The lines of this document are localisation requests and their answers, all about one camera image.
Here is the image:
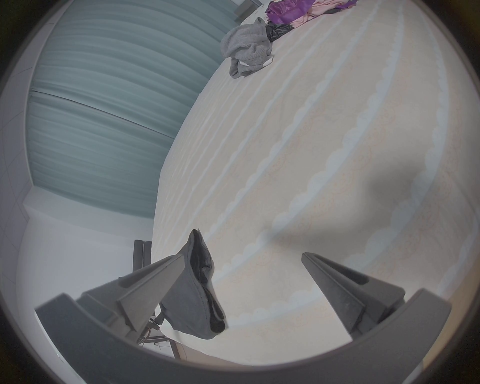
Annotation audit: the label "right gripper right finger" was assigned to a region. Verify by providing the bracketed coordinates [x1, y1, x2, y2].
[301, 252, 406, 335]

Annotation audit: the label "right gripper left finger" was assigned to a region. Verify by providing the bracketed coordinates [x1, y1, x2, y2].
[77, 254, 187, 334]

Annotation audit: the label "black garment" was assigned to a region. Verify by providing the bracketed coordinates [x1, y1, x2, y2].
[159, 229, 229, 340]

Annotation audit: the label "bed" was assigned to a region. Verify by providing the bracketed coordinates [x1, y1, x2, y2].
[152, 0, 477, 370]

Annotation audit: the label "pile of clothes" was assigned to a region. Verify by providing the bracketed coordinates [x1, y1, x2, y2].
[264, 0, 360, 43]

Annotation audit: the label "blue-green curtain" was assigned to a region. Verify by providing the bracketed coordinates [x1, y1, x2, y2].
[29, 0, 241, 136]
[24, 89, 178, 219]

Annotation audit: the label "grey garment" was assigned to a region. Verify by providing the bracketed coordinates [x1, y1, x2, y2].
[220, 17, 275, 79]

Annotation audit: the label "grey bedside table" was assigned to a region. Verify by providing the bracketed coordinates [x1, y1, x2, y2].
[234, 0, 263, 20]

